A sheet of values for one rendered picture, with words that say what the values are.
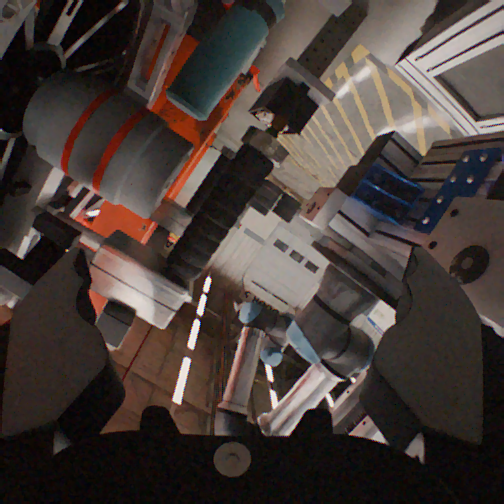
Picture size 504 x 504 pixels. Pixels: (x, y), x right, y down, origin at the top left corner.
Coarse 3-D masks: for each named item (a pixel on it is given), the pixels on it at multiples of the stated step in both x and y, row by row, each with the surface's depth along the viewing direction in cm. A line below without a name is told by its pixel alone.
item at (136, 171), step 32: (32, 96) 31; (64, 96) 31; (96, 96) 33; (128, 96) 37; (32, 128) 32; (64, 128) 32; (96, 128) 32; (128, 128) 34; (160, 128) 37; (64, 160) 34; (96, 160) 34; (128, 160) 34; (160, 160) 36; (96, 192) 38; (128, 192) 37; (160, 192) 37
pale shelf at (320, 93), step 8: (288, 64) 74; (296, 64) 75; (280, 72) 81; (288, 72) 78; (296, 72) 75; (304, 72) 76; (272, 80) 91; (296, 80) 80; (312, 80) 77; (264, 88) 102; (312, 88) 78; (320, 88) 78; (328, 88) 78; (312, 96) 83; (320, 96) 80; (328, 96) 79; (320, 104) 85
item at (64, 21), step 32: (64, 0) 29; (96, 0) 43; (128, 0) 41; (32, 32) 27; (64, 32) 33; (96, 32) 48; (128, 32) 47; (0, 64) 26; (32, 64) 36; (64, 64) 38; (96, 64) 47; (0, 96) 51; (0, 128) 35; (0, 160) 38; (0, 192) 48
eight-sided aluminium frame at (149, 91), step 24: (0, 0) 12; (24, 0) 14; (168, 0) 40; (192, 0) 40; (0, 24) 14; (168, 24) 45; (0, 48) 15; (144, 48) 49; (168, 48) 48; (144, 72) 56; (144, 96) 58; (72, 216) 56
